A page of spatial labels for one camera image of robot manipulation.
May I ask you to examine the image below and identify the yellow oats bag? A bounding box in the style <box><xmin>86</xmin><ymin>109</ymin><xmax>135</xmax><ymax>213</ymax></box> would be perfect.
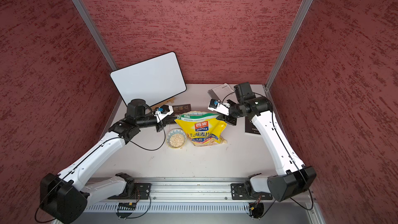
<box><xmin>175</xmin><ymin>112</ymin><xmax>227</xmax><ymax>147</ymax></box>

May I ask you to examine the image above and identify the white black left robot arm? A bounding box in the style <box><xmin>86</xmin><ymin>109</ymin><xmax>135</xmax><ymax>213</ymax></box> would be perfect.
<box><xmin>38</xmin><ymin>99</ymin><xmax>174</xmax><ymax>224</ymax></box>

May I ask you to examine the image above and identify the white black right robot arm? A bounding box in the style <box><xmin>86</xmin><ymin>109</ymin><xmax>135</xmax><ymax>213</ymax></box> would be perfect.
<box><xmin>208</xmin><ymin>83</ymin><xmax>317</xmax><ymax>202</ymax></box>

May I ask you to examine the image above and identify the white paper manual booklet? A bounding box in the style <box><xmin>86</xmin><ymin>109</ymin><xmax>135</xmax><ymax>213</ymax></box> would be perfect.
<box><xmin>207</xmin><ymin>84</ymin><xmax>234</xmax><ymax>101</ymax></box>

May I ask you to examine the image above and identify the black Murphy's law book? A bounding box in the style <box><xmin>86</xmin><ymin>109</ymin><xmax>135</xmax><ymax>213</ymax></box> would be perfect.
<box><xmin>245</xmin><ymin>117</ymin><xmax>260</xmax><ymax>135</ymax></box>

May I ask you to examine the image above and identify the black portrait cover book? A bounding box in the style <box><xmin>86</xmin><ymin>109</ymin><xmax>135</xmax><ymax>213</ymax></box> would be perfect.
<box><xmin>173</xmin><ymin>104</ymin><xmax>191</xmax><ymax>116</ymax></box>

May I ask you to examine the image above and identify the white board with black rim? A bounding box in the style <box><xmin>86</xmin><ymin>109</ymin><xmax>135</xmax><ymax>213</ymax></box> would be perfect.
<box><xmin>110</xmin><ymin>52</ymin><xmax>187</xmax><ymax>106</ymax></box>

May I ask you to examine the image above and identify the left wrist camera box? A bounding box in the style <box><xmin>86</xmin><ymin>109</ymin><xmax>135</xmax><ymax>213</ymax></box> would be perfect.
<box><xmin>154</xmin><ymin>105</ymin><xmax>174</xmax><ymax>123</ymax></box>

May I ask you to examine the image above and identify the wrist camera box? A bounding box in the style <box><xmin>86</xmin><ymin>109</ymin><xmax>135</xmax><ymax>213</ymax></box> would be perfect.
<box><xmin>208</xmin><ymin>99</ymin><xmax>231</xmax><ymax>116</ymax></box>
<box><xmin>154</xmin><ymin>105</ymin><xmax>174</xmax><ymax>123</ymax></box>

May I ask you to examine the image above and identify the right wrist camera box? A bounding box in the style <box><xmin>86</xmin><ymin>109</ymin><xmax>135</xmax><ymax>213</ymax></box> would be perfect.
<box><xmin>208</xmin><ymin>99</ymin><xmax>231</xmax><ymax>116</ymax></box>

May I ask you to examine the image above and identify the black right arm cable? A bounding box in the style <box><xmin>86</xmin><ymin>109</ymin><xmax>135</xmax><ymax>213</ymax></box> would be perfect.
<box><xmin>222</xmin><ymin>91</ymin><xmax>314</xmax><ymax>218</ymax></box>

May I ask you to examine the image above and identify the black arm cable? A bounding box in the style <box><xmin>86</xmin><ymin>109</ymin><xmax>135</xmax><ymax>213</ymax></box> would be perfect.
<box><xmin>222</xmin><ymin>91</ymin><xmax>314</xmax><ymax>218</ymax></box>
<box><xmin>34</xmin><ymin>105</ymin><xmax>169</xmax><ymax>224</ymax></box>

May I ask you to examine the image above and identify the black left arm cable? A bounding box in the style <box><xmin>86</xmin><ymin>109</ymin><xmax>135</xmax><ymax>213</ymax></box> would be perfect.
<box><xmin>34</xmin><ymin>105</ymin><xmax>169</xmax><ymax>224</ymax></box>

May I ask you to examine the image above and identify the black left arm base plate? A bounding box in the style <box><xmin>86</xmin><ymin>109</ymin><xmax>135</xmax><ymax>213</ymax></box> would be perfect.
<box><xmin>108</xmin><ymin>173</ymin><xmax>152</xmax><ymax>202</ymax></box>

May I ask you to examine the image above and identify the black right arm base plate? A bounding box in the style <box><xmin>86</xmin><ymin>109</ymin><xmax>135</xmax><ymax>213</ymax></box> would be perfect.
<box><xmin>230</xmin><ymin>178</ymin><xmax>273</xmax><ymax>201</ymax></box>

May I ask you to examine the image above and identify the aluminium front rail frame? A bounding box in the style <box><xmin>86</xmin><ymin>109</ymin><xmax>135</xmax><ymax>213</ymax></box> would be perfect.
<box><xmin>73</xmin><ymin>177</ymin><xmax>324</xmax><ymax>224</ymax></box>

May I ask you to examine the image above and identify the aluminium right corner post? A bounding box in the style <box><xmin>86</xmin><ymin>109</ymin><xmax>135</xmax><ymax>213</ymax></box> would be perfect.
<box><xmin>264</xmin><ymin>0</ymin><xmax>313</xmax><ymax>92</ymax></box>

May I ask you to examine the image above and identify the aluminium corner post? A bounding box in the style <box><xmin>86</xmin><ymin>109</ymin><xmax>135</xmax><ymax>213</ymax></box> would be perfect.
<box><xmin>264</xmin><ymin>0</ymin><xmax>313</xmax><ymax>92</ymax></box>
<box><xmin>72</xmin><ymin>0</ymin><xmax>119</xmax><ymax>71</ymax></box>

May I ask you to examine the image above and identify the aluminium left corner post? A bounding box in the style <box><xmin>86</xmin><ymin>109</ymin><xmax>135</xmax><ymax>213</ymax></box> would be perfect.
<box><xmin>72</xmin><ymin>0</ymin><xmax>119</xmax><ymax>71</ymax></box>

